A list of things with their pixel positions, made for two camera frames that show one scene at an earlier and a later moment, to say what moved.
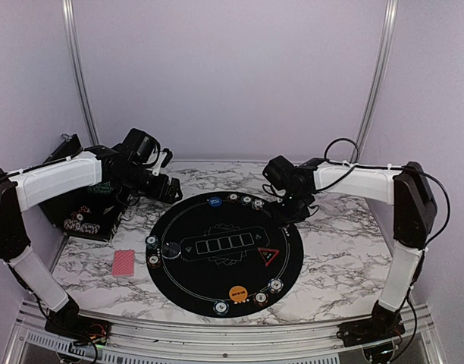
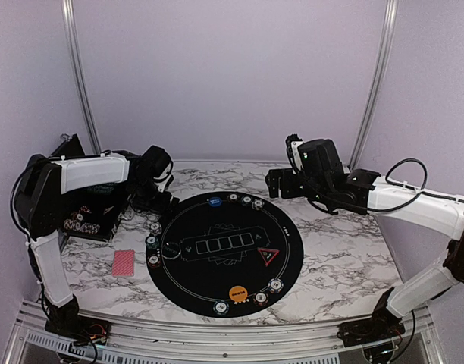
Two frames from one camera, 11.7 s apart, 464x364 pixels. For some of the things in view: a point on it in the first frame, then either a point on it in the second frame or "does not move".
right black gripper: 303,214 to 274,184
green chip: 247,200 does not move
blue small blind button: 215,201 does not move
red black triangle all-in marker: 268,255 does not move
